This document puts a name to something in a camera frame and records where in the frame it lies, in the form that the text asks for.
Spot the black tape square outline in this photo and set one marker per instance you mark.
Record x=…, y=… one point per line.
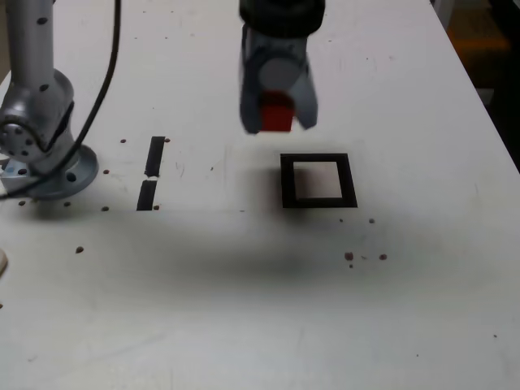
x=286, y=183

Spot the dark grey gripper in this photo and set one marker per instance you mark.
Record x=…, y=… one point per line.
x=276, y=46

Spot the black tape strip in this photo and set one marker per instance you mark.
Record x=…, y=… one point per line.
x=156, y=154

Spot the red cube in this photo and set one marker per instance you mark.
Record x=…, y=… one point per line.
x=276, y=115

